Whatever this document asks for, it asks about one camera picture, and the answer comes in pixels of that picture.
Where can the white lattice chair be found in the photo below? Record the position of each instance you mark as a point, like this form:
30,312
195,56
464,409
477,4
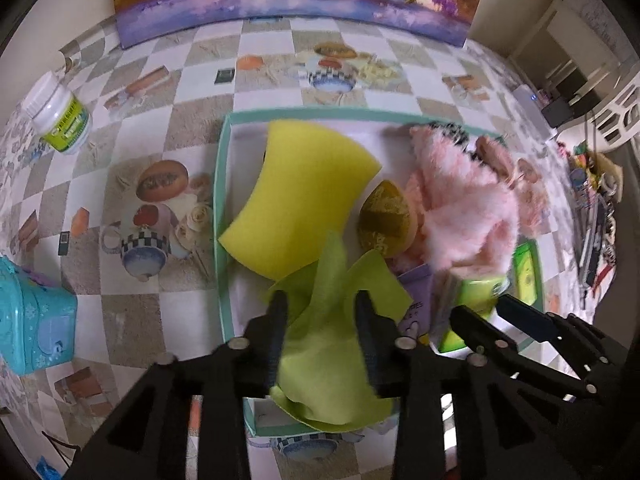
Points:
615,120

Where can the black power adapter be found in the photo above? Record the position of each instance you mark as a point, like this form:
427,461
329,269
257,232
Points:
557,112

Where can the teal white shallow box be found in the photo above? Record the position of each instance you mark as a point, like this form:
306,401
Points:
242,294

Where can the green tissue pack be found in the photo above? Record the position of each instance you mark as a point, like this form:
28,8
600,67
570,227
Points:
476,287
526,276

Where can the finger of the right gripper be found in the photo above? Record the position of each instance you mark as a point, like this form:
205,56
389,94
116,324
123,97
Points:
502,351
583,347

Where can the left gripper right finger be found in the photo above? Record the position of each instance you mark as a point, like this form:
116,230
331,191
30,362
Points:
400,368

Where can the teal plastic case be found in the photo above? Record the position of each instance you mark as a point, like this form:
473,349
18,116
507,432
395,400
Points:
38,320

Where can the lime green cloth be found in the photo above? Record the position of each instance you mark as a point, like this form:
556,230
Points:
322,379

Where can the white green pill bottle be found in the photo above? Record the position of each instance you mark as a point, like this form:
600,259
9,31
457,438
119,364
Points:
59,117

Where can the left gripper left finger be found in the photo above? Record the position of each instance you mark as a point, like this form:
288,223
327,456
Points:
146,435

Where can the pink floral scrunchie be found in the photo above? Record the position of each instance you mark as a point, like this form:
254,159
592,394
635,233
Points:
523,179

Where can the white power strip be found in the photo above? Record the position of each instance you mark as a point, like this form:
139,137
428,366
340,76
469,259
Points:
532,110

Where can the pink fuzzy cloth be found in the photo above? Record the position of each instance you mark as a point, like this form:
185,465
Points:
466,216

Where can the purple wet wipes pack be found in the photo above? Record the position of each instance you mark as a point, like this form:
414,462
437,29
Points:
418,283

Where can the leopard print scrunchie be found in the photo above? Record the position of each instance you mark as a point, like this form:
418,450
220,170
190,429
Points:
456,134

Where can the yellow sponge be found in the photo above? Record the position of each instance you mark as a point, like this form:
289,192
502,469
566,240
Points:
310,179

